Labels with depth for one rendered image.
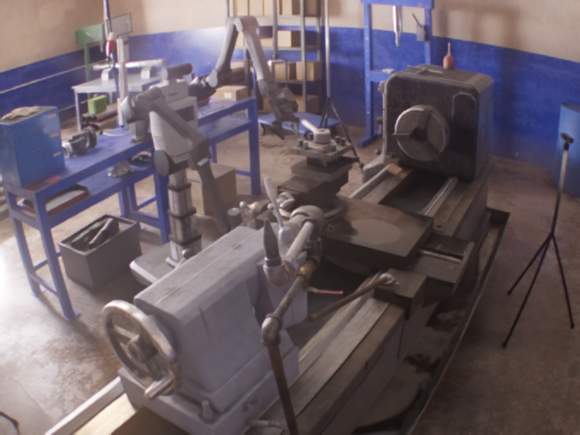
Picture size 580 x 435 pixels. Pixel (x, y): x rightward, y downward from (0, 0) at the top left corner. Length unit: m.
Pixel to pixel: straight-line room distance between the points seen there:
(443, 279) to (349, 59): 4.89
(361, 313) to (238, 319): 0.51
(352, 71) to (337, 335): 5.09
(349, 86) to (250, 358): 5.42
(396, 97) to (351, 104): 3.87
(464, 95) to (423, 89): 0.24
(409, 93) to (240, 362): 1.72
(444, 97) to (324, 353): 1.47
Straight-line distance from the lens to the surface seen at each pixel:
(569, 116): 5.01
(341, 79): 6.35
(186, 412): 1.06
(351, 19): 6.18
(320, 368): 1.30
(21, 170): 2.89
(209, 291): 1.02
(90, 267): 3.25
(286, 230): 1.16
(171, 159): 2.56
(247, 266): 1.09
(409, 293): 1.51
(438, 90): 2.42
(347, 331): 1.41
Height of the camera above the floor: 1.72
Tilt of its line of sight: 27 degrees down
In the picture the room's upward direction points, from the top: 2 degrees counter-clockwise
